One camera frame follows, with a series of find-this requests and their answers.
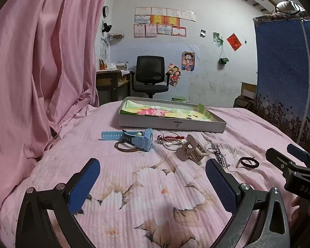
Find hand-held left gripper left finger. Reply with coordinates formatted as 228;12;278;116
15;157;101;248

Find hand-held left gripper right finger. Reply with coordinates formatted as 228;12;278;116
205;159;291;248

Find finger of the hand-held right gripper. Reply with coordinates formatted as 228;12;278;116
286;144;310;162
265;148;296;174

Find black braided bracelet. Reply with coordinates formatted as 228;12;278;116
236;157;260;169

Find key ring with chain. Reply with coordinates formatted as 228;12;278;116
204;142;230;168

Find beige hair claw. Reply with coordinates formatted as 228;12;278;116
175;134;210;165

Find brown bangle with yellow bead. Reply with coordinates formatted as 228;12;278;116
114;132;143;153

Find red string bracelet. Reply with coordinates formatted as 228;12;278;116
161;132;186;148

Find blue wrist watch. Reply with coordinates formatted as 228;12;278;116
101;128;154;152

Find grey cardboard box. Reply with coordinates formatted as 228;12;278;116
118;97;227;133

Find person's right hand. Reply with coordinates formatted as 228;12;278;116
289;196;310;229

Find pink floral bed sheet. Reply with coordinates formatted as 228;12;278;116
0;101;310;248

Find blue dotted wardrobe curtain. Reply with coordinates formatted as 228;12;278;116
252;13;310;159

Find painted paper sheet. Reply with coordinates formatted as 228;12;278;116
120;101;217;122

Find wooden desk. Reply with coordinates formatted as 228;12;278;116
96;69;132;106

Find family cartoon sticker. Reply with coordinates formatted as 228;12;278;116
166;63;183;87

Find pink curtain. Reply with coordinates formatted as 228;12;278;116
0;0;111;212

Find stack of books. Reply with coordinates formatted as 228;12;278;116
99;59;129;71

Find red paper square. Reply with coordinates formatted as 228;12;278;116
226;33;242;52

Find black office chair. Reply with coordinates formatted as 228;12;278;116
130;56;171;99

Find items on wardrobe top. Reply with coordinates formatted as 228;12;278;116
269;0;310;20

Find cartoon wall poster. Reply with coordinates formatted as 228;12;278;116
181;51;196;72

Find green wall photos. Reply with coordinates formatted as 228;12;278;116
212;32;224;48

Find group of wall certificates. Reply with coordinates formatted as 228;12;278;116
133;7;197;38

